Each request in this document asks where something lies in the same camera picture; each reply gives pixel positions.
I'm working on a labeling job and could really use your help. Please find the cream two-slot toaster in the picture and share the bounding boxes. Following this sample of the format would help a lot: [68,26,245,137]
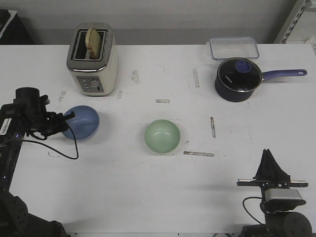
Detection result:
[67,23,119,96]

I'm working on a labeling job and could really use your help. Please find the blue bowl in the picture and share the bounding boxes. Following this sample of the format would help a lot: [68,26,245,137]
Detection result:
[64,105,99,140]

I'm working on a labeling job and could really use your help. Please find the clear plastic container blue rim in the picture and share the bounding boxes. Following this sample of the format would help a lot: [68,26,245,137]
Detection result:
[208,37,260,60]

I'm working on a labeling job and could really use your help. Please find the dark blue saucepan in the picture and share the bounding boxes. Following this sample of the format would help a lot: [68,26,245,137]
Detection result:
[214,57,308,102]

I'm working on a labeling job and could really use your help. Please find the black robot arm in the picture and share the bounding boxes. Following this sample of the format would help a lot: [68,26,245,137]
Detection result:
[0,87,75,237]
[237,149,313,237]

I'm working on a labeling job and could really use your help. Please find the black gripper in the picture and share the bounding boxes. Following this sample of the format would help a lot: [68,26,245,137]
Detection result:
[29,95,75,137]
[237,149,309,189]

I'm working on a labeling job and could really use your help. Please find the green bowl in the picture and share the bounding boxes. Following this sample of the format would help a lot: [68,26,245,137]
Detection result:
[144,119,181,154]

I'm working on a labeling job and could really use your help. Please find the glass pot lid blue knob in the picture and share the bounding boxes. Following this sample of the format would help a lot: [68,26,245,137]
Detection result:
[216,57,262,92]

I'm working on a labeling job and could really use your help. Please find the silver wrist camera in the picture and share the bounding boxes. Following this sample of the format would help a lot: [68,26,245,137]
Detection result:
[264,189,306,210]

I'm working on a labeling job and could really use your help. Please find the white slotted shelf rail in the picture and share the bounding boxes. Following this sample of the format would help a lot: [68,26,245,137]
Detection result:
[273,0,316,44]

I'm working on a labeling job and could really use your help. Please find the toast slice in toaster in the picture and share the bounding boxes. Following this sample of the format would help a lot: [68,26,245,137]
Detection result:
[85,28,102,59]

